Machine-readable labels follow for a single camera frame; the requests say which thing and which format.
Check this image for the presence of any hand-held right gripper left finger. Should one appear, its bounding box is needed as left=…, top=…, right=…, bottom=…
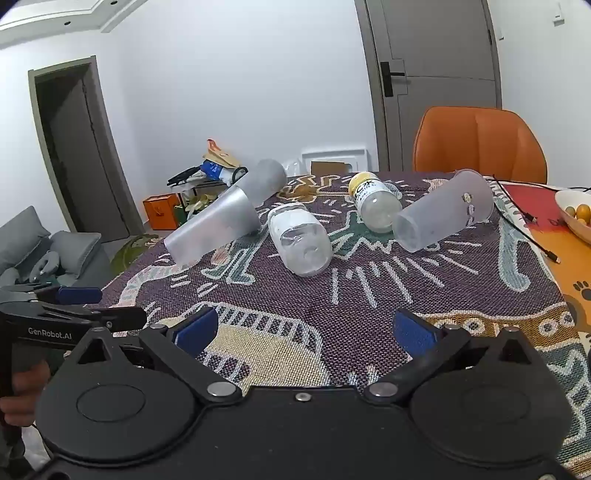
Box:
left=69, top=307, right=244, bottom=407

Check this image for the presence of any grey neck pillow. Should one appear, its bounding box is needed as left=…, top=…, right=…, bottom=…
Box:
left=30, top=251, right=62, bottom=283

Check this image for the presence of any brown cardboard box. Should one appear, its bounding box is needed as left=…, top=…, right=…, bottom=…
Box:
left=310, top=160, right=348, bottom=175

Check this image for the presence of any orange chair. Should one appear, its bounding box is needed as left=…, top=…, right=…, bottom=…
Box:
left=412, top=106, right=549, bottom=185

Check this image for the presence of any person's left hand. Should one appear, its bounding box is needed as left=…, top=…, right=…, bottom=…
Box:
left=0, top=360, right=52, bottom=428

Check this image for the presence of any yellow capped clear bottle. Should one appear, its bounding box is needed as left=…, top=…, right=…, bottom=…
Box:
left=348, top=171, right=403, bottom=234

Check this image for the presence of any green floor mat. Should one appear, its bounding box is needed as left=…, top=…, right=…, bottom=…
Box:
left=110, top=234, right=162, bottom=278

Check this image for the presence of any orange box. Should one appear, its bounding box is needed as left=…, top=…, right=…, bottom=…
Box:
left=142, top=193, right=184, bottom=231

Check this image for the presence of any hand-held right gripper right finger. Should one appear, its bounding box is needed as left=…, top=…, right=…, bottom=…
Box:
left=360, top=308, right=539, bottom=407

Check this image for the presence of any black cable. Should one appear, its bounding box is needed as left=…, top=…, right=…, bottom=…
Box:
left=491, top=174, right=591, bottom=265

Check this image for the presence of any clear glass jar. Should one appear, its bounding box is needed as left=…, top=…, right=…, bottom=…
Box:
left=267, top=202, right=332, bottom=278

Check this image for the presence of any tall frosted plastic cup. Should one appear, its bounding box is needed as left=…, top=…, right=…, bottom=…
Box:
left=163, top=159, right=302, bottom=274

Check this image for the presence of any grey door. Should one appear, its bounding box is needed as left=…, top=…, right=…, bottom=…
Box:
left=355, top=0, right=505, bottom=174

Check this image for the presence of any white foam box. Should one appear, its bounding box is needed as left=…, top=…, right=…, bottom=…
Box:
left=299, top=146, right=371, bottom=176

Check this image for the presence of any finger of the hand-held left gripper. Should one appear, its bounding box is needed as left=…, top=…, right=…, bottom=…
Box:
left=28, top=304, right=148, bottom=334
left=0, top=285, right=103, bottom=307

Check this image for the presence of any black door handle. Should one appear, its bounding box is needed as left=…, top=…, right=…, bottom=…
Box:
left=379, top=61, right=407, bottom=98

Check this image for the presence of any patterned woven blanket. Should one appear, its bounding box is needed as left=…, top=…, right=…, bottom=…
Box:
left=85, top=170, right=583, bottom=477

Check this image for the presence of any white bowl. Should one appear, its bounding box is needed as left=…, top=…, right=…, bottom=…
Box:
left=553, top=188, right=591, bottom=241

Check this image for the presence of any grey sofa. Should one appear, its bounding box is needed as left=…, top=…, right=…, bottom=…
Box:
left=0, top=206, right=112, bottom=291

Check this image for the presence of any dark wooden door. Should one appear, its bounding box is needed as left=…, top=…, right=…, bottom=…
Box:
left=28, top=55, right=145, bottom=241

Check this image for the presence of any red orange printed mat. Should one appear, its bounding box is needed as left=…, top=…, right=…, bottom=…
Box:
left=498, top=181, right=591, bottom=333

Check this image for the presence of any short frosted plastic cup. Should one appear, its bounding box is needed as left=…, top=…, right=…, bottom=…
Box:
left=392, top=169, right=496, bottom=254

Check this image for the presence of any cluttered small shelf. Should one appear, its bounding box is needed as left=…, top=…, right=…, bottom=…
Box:
left=166, top=137, right=251, bottom=223

